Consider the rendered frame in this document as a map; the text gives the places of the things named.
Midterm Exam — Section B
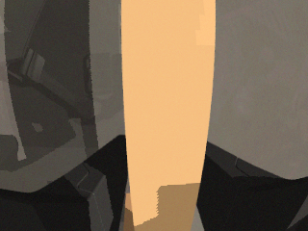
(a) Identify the long wooden rail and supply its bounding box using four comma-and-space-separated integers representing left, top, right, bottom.
120, 0, 216, 231

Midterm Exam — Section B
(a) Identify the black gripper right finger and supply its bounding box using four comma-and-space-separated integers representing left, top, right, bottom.
196, 141, 308, 231

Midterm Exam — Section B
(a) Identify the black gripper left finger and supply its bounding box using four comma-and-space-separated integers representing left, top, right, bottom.
0, 135, 128, 231

